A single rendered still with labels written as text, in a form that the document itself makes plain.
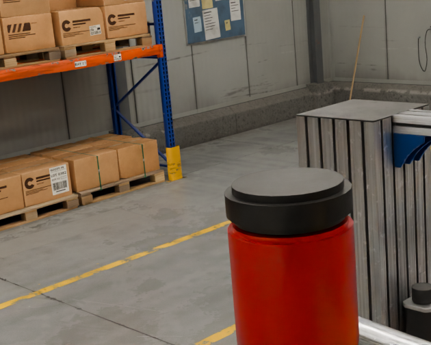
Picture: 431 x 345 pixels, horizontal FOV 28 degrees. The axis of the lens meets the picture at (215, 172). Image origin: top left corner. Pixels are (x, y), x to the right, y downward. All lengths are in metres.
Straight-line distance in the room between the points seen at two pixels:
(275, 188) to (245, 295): 0.04
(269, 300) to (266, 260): 0.02
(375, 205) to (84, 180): 7.55
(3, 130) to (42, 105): 0.61
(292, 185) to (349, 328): 0.06
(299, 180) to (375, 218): 1.84
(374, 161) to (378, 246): 0.22
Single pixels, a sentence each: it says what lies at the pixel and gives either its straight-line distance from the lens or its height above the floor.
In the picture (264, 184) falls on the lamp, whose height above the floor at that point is 2.34.
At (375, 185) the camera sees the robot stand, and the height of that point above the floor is 1.87.
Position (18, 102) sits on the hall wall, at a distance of 10.52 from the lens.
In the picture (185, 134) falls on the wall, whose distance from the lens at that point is 11.97.
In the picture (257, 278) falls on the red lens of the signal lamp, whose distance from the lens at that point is 0.33.
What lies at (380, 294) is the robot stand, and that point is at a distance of 2.24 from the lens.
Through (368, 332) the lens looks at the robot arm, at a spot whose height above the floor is 1.56.
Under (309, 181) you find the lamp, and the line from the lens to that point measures 0.33.
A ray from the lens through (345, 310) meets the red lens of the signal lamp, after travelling 0.34.
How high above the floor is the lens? 2.42
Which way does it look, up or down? 13 degrees down
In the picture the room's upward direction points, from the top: 5 degrees counter-clockwise
